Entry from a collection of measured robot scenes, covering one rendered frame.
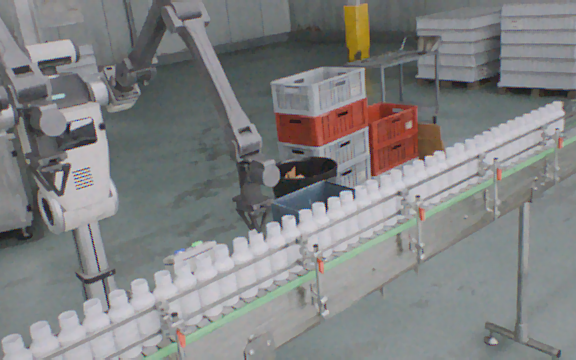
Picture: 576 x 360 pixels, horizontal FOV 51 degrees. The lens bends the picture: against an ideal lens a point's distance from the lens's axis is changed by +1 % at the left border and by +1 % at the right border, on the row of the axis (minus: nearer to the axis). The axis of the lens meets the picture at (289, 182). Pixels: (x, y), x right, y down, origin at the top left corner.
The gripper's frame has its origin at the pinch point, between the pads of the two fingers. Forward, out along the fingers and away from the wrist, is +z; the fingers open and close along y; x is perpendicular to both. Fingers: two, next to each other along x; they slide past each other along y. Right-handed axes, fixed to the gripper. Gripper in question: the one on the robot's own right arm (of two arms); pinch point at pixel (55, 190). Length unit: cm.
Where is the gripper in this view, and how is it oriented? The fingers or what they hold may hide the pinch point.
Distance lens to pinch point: 150.9
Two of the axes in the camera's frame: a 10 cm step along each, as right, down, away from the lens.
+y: 6.5, 1.8, -7.3
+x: 7.5, -2.9, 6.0
